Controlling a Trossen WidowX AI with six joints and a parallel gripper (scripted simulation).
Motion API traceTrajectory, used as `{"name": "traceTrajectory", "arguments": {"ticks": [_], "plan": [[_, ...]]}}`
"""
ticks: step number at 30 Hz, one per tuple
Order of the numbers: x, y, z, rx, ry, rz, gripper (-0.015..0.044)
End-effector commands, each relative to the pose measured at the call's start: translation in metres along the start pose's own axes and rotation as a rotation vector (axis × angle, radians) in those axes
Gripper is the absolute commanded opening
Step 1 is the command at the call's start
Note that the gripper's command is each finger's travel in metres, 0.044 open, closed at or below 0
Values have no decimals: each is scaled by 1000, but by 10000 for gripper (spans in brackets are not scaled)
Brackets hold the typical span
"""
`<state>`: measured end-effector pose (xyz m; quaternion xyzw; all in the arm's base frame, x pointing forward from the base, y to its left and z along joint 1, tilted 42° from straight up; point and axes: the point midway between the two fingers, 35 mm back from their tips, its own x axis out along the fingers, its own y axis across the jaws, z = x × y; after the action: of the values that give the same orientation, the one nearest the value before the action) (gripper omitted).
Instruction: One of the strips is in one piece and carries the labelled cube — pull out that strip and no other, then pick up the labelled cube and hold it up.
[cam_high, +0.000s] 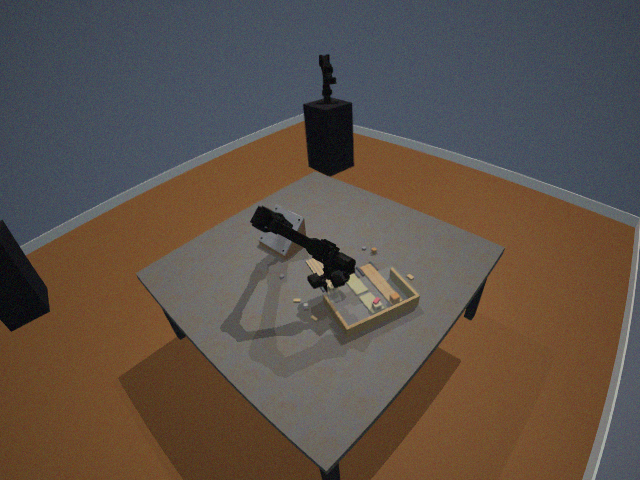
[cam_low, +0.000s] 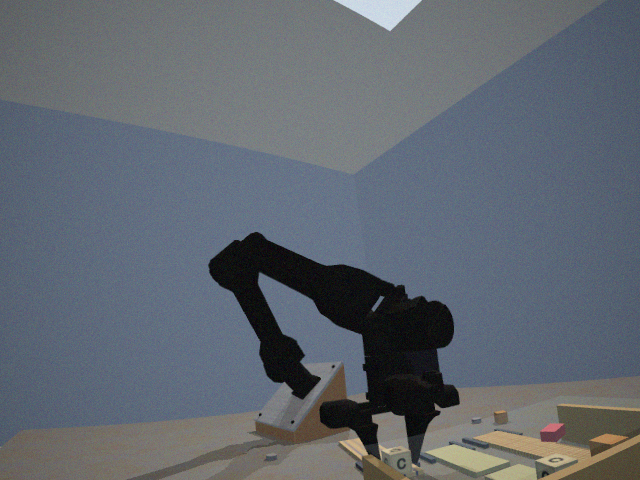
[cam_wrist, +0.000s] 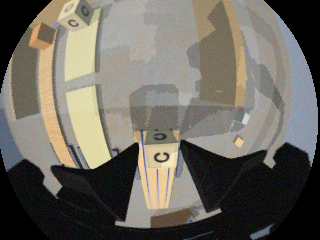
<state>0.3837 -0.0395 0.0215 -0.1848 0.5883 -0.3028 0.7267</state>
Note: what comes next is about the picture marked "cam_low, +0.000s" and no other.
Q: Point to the pink block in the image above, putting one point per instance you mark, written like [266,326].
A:
[552,432]

